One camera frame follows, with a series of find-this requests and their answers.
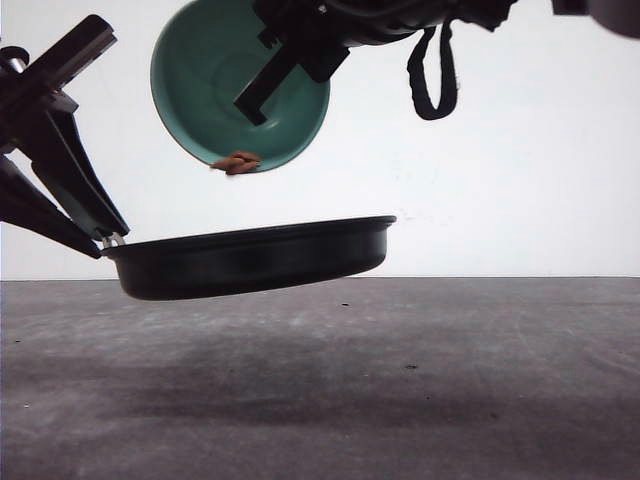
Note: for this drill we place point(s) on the teal ceramic bowl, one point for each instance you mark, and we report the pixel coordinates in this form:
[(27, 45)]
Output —
[(206, 54)]

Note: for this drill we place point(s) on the brown beef cubes pile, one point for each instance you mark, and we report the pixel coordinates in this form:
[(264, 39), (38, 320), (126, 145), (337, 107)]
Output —
[(239, 162)]

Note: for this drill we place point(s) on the black frying pan mint handle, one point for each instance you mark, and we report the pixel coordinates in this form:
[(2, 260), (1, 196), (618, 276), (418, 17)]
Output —
[(252, 260)]

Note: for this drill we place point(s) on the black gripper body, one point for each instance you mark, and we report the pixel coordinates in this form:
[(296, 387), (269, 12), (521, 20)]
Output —
[(322, 32), (24, 82)]

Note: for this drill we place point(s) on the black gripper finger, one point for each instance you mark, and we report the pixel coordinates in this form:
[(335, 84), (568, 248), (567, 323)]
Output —
[(61, 163), (251, 99), (23, 205)]

